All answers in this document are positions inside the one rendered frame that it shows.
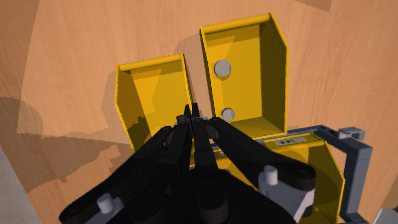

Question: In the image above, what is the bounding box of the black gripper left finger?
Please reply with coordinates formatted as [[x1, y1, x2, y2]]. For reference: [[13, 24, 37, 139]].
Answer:
[[59, 104, 194, 224]]

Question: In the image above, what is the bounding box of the yellow open-front bin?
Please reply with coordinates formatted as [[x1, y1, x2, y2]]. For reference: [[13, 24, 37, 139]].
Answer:
[[199, 13, 289, 140], [213, 149, 259, 191], [262, 133, 345, 224], [114, 55, 194, 153]]

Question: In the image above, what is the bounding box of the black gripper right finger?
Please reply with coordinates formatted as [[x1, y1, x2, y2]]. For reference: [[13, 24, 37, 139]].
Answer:
[[191, 103, 316, 224]]

